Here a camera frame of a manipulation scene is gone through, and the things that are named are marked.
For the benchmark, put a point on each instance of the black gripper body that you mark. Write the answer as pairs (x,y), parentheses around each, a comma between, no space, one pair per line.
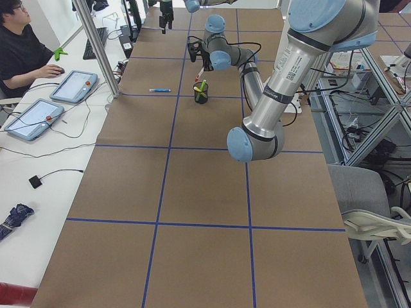
(166,8)
(206,61)

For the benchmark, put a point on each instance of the red white marker pen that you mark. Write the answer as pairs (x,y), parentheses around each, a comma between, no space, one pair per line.
(199,74)

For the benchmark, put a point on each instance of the green highlighter pen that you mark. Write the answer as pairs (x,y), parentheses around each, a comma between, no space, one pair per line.
(202,86)

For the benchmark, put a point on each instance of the black mesh pen cup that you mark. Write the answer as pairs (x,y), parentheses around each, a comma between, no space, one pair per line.
(196,90)

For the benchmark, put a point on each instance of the blue highlighter pen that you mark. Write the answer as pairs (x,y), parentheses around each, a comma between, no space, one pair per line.
(160,90)

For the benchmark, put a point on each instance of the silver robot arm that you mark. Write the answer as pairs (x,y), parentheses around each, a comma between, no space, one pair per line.
(316,27)
(205,4)

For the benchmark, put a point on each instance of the operator hand on mouse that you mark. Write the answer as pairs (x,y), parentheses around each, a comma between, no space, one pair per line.
(51,71)

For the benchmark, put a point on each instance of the green plastic clamp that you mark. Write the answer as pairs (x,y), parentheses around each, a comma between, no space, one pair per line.
(58,53)

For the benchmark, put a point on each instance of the far grey teach pendant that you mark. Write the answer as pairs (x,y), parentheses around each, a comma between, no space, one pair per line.
(74,87)

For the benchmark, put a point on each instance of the grey teach pendant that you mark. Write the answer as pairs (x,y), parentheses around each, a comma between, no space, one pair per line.
(35,120)
(74,87)

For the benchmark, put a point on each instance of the seated operator person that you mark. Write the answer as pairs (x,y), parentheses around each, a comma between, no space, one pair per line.
(22,54)

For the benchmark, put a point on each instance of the near grey teach pendant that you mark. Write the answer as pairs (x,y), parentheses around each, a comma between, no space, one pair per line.
(35,120)

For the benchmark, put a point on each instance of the grey office chair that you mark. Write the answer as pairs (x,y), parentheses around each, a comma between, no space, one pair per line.
(365,210)

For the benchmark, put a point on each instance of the small black adapter box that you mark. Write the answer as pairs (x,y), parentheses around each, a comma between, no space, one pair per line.
(35,181)

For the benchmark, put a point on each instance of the folded dark blue umbrella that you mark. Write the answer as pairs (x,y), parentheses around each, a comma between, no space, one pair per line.
(15,218)

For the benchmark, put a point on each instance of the aluminium frame post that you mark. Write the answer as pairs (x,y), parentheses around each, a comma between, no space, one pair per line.
(92,34)

